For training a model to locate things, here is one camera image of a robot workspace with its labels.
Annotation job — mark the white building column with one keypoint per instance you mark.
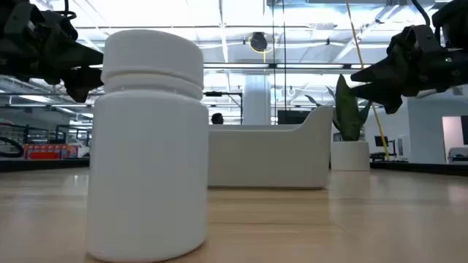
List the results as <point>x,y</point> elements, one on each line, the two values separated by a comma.
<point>257,98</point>

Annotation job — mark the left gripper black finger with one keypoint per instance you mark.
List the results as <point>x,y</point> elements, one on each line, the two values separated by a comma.
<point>77,56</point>
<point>82,84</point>

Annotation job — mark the person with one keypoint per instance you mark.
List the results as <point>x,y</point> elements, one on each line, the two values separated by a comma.
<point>217,119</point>

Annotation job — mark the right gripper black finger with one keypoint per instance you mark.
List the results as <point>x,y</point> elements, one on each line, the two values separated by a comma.
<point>387,96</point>
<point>385,71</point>

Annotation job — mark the green snake plant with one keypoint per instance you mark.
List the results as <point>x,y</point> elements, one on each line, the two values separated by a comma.
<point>347,113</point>

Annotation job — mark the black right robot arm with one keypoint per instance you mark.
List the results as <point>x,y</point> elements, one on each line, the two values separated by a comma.
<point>453,18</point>

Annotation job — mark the light grey plastic basket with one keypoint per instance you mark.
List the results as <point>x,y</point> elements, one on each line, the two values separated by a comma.
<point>270,157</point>

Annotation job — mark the white round plant pot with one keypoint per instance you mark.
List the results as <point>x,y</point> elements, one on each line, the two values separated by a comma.
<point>350,156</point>

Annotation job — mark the red printed box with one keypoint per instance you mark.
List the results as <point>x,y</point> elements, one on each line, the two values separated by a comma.
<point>51,151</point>

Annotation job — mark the black monitor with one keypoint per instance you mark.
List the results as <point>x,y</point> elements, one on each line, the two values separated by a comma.
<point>292,117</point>

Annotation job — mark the long yellow pole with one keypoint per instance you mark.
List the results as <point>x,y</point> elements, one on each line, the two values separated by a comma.
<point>380,129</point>

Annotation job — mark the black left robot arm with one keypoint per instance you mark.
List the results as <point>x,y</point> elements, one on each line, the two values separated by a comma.
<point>11,14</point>

